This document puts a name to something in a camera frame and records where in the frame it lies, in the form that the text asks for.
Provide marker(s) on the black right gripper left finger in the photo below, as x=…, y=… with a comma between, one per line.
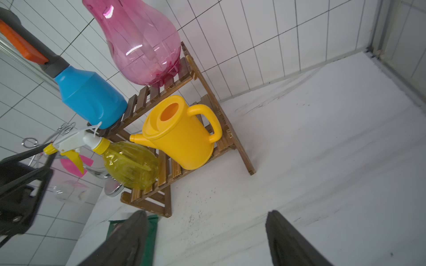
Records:
x=125, y=246

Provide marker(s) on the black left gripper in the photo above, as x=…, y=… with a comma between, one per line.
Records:
x=22, y=192

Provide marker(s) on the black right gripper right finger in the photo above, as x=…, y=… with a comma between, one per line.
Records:
x=288, y=247

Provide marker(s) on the yellow spray bottle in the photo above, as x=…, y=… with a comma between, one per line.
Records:
x=132, y=165

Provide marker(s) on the blue spray bottle orange trigger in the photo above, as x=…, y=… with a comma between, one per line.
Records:
x=85, y=92

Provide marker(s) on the yellow watering can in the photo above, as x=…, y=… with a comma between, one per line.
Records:
x=185, y=133

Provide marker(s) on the pink pressure sprayer bottle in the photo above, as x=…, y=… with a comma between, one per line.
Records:
x=143, y=42

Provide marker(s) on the green chips bag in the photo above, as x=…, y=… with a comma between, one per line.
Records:
x=148, y=255

